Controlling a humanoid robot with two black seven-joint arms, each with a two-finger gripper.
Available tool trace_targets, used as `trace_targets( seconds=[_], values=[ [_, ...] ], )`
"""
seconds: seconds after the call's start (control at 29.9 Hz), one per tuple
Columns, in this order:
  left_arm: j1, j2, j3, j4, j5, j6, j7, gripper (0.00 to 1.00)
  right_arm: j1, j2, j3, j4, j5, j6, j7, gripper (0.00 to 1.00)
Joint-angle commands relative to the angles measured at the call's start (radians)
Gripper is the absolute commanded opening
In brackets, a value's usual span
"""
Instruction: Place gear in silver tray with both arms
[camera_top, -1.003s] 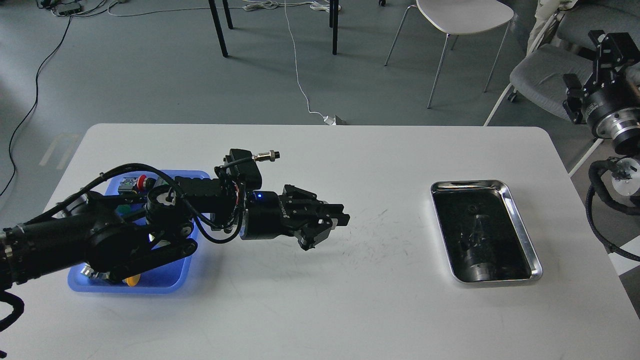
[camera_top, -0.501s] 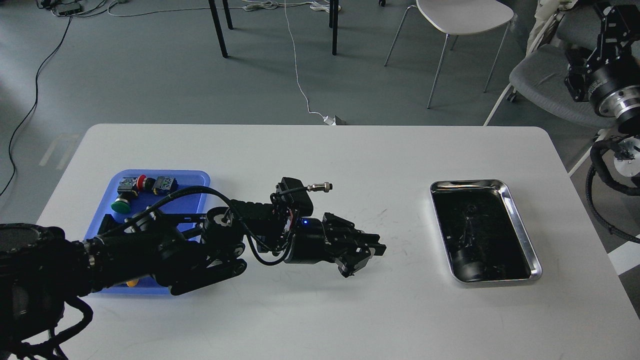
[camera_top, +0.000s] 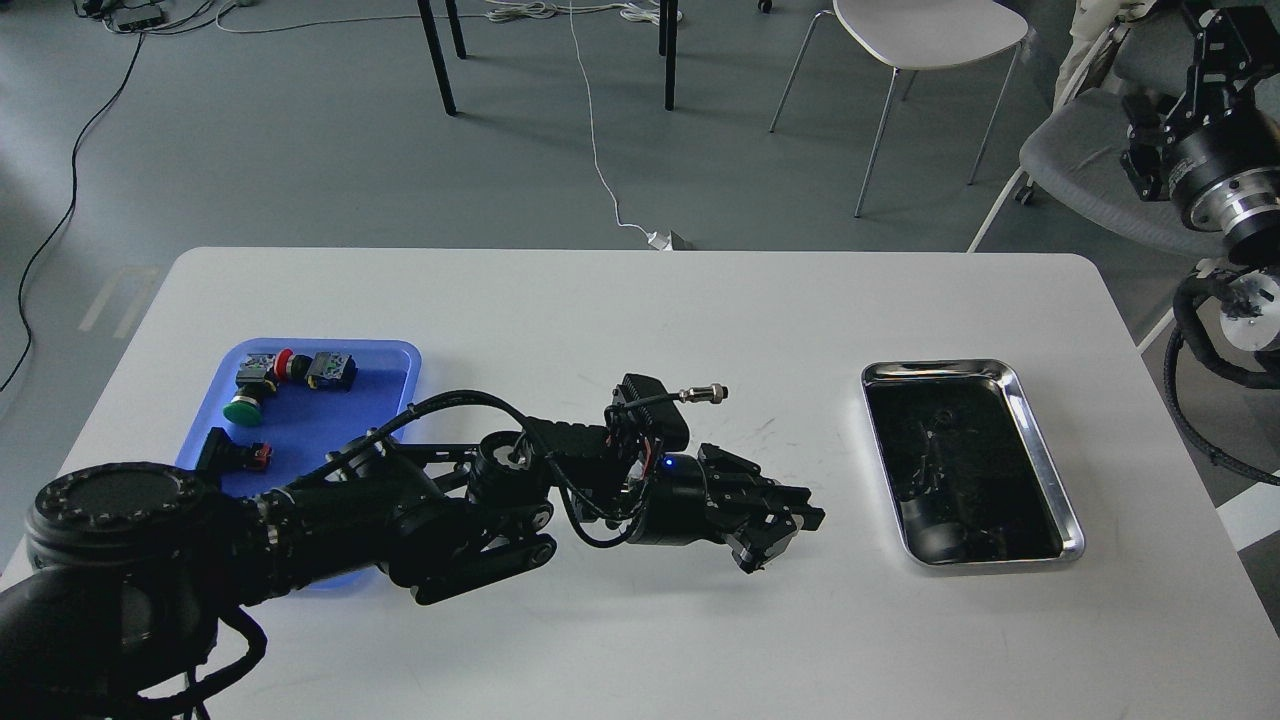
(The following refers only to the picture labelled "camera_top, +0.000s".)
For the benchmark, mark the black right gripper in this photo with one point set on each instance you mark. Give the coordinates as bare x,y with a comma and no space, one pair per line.
1222,177

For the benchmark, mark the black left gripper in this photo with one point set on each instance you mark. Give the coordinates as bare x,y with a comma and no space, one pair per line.
703,498

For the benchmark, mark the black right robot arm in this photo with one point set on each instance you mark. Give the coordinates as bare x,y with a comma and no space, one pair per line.
1226,315

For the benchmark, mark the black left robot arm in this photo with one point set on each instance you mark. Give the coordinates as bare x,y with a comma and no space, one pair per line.
136,607

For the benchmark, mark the silver metal tray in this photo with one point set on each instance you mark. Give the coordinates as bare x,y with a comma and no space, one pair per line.
982,495

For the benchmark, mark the blue plastic tray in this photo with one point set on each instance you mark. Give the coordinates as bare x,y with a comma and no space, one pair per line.
301,425

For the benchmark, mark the grey padded chair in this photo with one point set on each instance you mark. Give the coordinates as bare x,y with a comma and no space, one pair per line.
1074,158

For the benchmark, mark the white chair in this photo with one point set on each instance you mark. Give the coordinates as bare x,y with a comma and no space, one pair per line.
916,36

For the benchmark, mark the black table leg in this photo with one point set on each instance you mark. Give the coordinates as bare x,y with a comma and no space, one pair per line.
458,37
435,51
668,27

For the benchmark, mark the red push button switch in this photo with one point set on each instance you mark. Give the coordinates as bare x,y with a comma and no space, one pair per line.
324,370

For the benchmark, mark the green push button switch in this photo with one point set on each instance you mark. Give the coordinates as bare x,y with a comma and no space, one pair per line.
255,382

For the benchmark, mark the black selector switch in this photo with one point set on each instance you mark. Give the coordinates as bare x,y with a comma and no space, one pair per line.
220,455

